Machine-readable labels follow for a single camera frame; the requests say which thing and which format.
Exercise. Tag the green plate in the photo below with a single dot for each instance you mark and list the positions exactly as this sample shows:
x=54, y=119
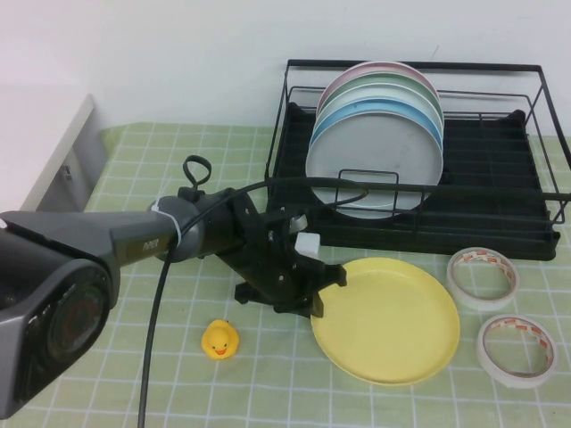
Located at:
x=370, y=79

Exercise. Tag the white double-sided tape roll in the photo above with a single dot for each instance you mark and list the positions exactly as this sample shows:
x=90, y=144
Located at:
x=502, y=376
x=473, y=302

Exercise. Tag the blue plate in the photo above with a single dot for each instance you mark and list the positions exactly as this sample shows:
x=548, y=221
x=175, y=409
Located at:
x=379, y=105

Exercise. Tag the pink plate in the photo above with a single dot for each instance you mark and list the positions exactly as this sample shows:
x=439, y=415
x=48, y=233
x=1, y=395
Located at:
x=366, y=68

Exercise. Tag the green checkered tablecloth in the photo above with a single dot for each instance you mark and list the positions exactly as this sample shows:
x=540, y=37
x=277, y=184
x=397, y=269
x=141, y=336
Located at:
x=134, y=147

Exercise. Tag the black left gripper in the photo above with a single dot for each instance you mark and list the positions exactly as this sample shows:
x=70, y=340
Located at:
x=267, y=263

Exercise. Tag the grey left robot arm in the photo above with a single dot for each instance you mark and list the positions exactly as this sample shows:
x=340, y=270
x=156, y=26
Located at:
x=89, y=232

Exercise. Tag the pale cyan plate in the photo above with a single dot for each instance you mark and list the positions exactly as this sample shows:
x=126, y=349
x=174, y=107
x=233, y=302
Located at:
x=357, y=94

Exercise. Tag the yellow rubber duck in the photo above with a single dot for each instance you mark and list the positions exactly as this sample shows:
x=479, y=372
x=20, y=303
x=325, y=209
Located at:
x=219, y=339

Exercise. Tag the grey plate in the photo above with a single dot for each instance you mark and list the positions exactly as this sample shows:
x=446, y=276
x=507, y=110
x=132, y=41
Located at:
x=374, y=151

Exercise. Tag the black drip tray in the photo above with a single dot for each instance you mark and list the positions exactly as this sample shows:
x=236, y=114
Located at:
x=490, y=247

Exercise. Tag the yellow plate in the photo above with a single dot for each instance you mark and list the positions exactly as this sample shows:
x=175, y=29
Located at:
x=392, y=321

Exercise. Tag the white cube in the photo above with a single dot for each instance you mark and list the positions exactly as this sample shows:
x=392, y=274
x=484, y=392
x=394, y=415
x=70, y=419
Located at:
x=308, y=243

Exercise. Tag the white side cabinet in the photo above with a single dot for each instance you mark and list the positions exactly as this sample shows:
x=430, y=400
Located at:
x=27, y=134

